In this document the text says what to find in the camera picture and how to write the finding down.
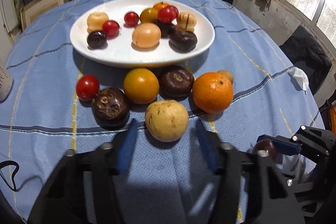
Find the cardboard framed box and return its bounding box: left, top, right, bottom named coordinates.
left=21, top=0, right=69, bottom=31

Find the dark purple mangosteen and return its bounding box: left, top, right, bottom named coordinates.
left=169, top=31, right=198, bottom=53
left=92, top=87, right=130, bottom=127
left=158, top=65, right=194, bottom=98

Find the large orange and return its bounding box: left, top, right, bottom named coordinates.
left=192, top=72, right=234, bottom=114

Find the pale yellow pear fruit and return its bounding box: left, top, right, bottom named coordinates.
left=145, top=100, right=189, bottom=143

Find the small yellow tomato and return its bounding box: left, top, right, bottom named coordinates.
left=139, top=8, right=158, bottom=23

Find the crumpled white tissue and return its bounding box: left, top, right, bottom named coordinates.
left=288, top=67, right=309, bottom=94

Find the small orange on plate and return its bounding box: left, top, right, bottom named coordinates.
left=153, top=2, right=169, bottom=11

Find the pale peach fruit on plate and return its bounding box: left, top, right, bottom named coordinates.
left=87, top=12, right=109, bottom=34

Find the pale peach round fruit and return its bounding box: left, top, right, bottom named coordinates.
left=132, top=23, right=161, bottom=48

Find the black cable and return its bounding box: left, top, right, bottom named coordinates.
left=0, top=160, right=21, bottom=192

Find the dark purple plum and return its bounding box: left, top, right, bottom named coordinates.
left=154, top=19, right=176, bottom=38
left=87, top=31, right=107, bottom=49

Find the white oval plate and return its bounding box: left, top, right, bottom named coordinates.
left=70, top=0, right=215, bottom=68

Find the red cherry tomato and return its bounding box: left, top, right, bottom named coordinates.
left=158, top=6, right=177, bottom=24
left=76, top=75, right=100, bottom=101
left=102, top=20, right=120, bottom=38
left=123, top=11, right=139, bottom=27
left=168, top=5, right=179, bottom=19

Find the white drink can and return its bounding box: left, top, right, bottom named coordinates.
left=0, top=63, right=13, bottom=102

